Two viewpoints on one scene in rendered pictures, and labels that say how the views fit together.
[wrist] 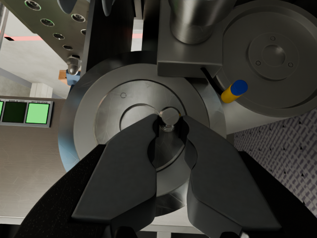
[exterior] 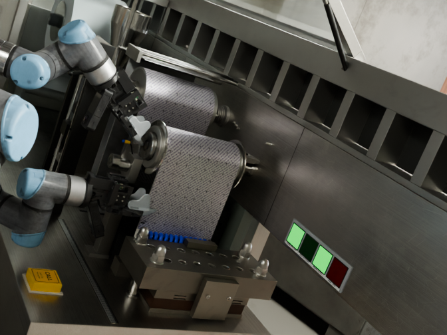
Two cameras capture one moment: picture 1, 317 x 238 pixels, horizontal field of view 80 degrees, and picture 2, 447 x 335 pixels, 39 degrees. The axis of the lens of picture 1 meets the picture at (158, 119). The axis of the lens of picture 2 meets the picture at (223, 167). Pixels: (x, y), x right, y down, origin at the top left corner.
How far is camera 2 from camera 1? 1.63 m
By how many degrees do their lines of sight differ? 55
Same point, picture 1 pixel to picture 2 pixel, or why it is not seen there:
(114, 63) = (149, 171)
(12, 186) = (334, 177)
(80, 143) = (159, 147)
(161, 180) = (153, 129)
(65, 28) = (211, 260)
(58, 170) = (303, 176)
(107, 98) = (147, 155)
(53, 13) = (199, 260)
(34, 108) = (295, 241)
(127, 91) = (144, 155)
